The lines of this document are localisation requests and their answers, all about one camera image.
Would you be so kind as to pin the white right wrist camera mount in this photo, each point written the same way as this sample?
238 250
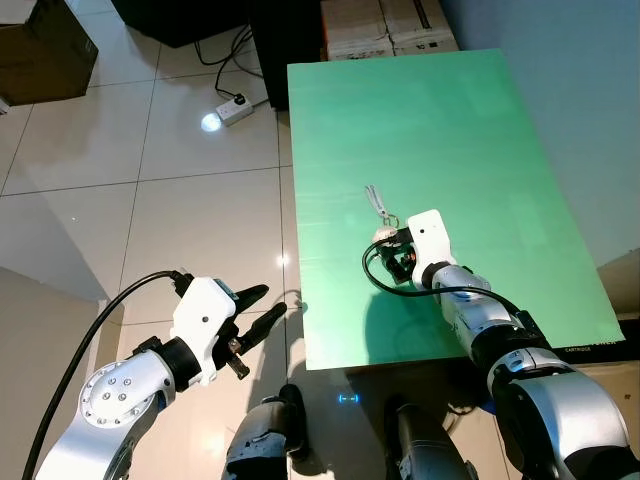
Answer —
432 240

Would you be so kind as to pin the black toner cartridge box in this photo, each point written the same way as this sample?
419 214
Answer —
600 349

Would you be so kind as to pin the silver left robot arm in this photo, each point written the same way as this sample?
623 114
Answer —
118 400

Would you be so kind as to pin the white power strip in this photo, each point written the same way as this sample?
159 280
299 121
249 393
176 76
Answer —
235 109

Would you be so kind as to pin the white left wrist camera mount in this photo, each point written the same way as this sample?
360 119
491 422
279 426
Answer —
203 310

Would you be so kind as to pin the black robot leg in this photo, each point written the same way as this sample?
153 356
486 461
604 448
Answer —
425 445
262 440

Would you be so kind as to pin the green topped table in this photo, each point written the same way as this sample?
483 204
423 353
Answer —
450 140

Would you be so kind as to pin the black cabinet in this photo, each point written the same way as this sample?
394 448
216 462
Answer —
280 40

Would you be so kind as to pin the black right robot leg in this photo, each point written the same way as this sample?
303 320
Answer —
425 445

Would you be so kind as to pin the dark brown box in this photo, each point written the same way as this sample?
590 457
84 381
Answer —
40 50

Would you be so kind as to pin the black left robot leg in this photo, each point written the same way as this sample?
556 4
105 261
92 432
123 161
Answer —
262 440

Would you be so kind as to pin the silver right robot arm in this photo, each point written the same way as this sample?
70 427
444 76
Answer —
520 360

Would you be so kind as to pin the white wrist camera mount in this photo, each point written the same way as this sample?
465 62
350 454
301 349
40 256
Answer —
432 240
203 310

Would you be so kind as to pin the pale cardboard box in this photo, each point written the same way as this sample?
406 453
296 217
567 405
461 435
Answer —
390 25

